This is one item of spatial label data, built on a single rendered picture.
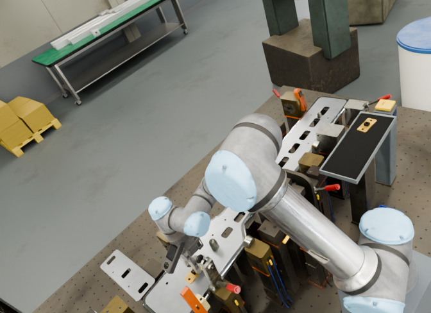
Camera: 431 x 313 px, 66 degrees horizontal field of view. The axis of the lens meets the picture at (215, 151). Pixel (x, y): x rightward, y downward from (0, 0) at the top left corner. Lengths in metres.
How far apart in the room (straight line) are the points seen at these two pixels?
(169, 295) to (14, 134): 4.54
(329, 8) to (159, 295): 2.72
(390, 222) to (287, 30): 3.29
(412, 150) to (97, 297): 1.79
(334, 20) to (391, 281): 2.77
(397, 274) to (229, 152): 0.46
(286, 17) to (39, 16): 4.44
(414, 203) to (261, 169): 1.20
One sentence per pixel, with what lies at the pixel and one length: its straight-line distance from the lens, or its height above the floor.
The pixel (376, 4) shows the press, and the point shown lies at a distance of 4.95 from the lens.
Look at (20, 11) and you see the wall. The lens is 6.79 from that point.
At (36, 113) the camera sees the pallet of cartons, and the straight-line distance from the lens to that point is 5.62.
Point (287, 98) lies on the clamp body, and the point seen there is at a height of 1.06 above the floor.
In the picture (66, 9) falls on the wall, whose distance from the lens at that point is 7.00.
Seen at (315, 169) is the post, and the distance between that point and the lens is 1.36.
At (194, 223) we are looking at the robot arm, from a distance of 0.98.
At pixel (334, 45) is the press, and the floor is 0.58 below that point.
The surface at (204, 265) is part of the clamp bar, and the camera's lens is 1.06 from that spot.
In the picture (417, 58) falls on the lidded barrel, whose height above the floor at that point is 0.61.
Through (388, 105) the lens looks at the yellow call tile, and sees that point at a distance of 1.53.
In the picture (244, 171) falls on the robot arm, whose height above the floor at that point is 1.64.
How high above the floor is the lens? 2.06
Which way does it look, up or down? 37 degrees down
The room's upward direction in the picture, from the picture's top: 23 degrees counter-clockwise
